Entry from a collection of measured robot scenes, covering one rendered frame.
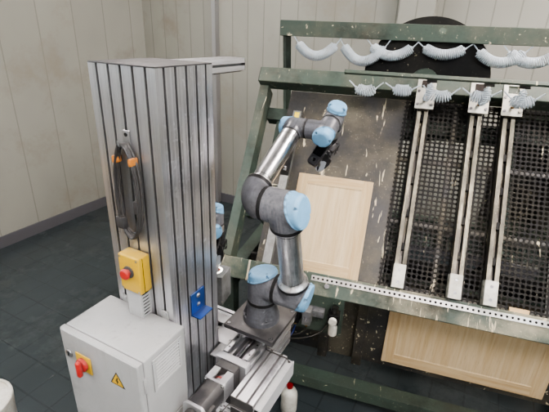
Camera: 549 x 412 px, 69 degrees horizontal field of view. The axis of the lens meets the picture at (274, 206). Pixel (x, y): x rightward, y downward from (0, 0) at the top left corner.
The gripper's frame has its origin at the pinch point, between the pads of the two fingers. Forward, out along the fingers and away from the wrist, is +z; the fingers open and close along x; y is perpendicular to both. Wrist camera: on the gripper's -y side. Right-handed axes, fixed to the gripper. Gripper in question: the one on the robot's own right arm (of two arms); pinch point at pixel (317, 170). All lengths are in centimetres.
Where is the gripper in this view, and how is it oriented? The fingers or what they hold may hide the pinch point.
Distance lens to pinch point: 180.1
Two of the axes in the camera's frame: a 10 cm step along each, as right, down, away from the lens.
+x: -7.8, -5.4, 3.1
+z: -1.0, 6.0, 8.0
